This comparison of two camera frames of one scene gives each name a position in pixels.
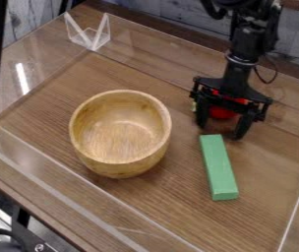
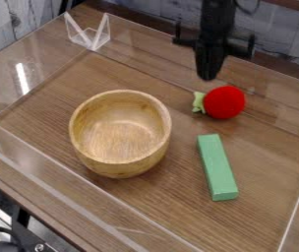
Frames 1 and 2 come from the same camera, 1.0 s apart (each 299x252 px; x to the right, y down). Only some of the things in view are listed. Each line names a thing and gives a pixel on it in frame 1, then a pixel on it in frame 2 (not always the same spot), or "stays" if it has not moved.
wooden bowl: (119, 130) stays
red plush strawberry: (225, 111) stays
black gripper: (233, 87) → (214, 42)
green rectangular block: (218, 167) stays
